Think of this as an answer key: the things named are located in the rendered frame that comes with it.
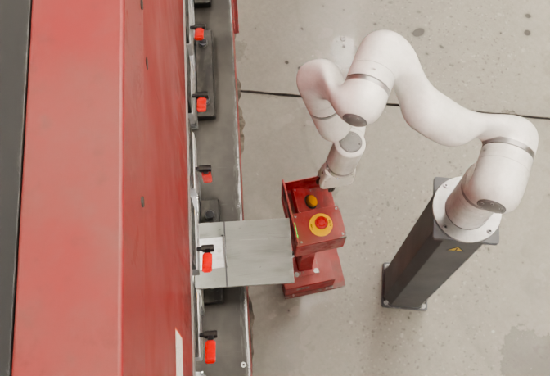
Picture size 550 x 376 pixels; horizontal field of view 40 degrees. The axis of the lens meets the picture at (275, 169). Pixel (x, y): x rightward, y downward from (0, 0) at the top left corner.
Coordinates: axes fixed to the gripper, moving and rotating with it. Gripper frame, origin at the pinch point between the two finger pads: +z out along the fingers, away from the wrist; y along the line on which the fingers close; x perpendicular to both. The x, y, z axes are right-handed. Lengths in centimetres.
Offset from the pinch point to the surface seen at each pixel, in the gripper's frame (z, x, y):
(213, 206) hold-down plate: -3.2, -1.1, -36.2
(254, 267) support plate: -13.3, -23.6, -29.4
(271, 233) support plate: -13.8, -15.5, -23.2
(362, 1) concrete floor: 80, 112, 57
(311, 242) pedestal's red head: 7.1, -14.6, -8.7
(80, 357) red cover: -141, -59, -62
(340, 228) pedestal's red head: 6.2, -12.3, 1.0
